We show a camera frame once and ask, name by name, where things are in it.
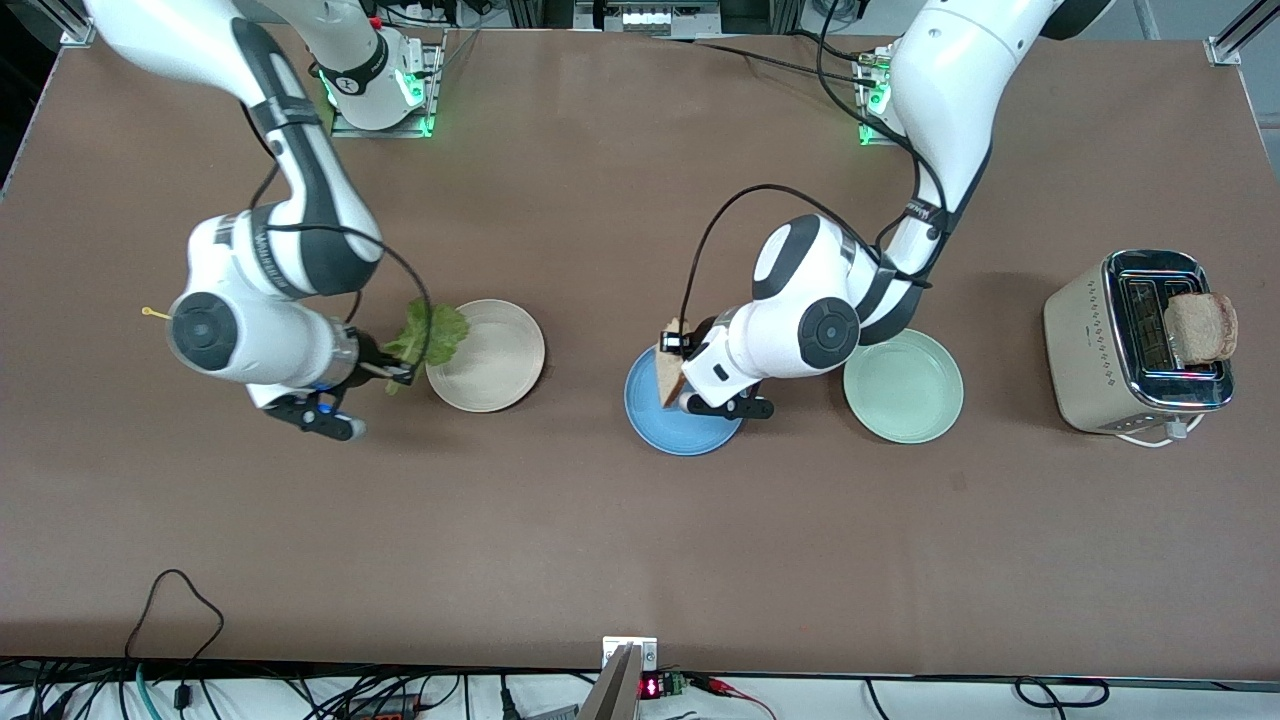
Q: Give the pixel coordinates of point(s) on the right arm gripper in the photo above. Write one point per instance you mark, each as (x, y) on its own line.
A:
(371, 358)

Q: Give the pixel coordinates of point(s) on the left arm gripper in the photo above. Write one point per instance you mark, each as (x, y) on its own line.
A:
(701, 332)

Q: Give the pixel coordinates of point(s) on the toasted bread slice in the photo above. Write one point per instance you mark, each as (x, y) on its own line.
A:
(1203, 328)
(670, 380)

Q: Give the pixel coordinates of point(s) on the green lettuce leaf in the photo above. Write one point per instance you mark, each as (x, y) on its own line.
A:
(440, 335)

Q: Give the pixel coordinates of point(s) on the blue round plate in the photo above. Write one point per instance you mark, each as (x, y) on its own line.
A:
(690, 435)

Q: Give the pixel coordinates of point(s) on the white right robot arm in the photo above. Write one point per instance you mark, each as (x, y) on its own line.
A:
(260, 340)

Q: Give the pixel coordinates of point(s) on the beige round plate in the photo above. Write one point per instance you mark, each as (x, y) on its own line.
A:
(500, 360)

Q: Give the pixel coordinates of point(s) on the mint green round plate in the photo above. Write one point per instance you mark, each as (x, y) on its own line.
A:
(905, 390)

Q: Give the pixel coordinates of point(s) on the black device with white lights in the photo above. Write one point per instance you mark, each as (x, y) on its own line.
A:
(645, 20)

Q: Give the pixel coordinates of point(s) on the black orange power adapter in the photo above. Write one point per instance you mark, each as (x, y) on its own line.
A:
(385, 708)

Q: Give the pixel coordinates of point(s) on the red and black clip leads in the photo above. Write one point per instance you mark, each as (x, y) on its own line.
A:
(715, 685)

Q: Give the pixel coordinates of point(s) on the red LED display module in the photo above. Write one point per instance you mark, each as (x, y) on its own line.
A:
(652, 687)

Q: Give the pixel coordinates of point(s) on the grey aluminium bar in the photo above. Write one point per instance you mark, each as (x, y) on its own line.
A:
(612, 695)

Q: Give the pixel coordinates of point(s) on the cream chrome toaster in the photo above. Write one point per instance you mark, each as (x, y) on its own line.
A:
(1085, 350)

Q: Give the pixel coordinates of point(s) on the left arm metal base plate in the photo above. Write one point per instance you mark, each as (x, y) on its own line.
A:
(872, 138)

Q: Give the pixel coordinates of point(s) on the white metal mount bracket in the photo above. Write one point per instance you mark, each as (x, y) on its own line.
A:
(645, 648)

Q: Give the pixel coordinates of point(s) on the aluminium frame corner post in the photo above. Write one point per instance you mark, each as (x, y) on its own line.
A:
(1222, 52)
(78, 36)

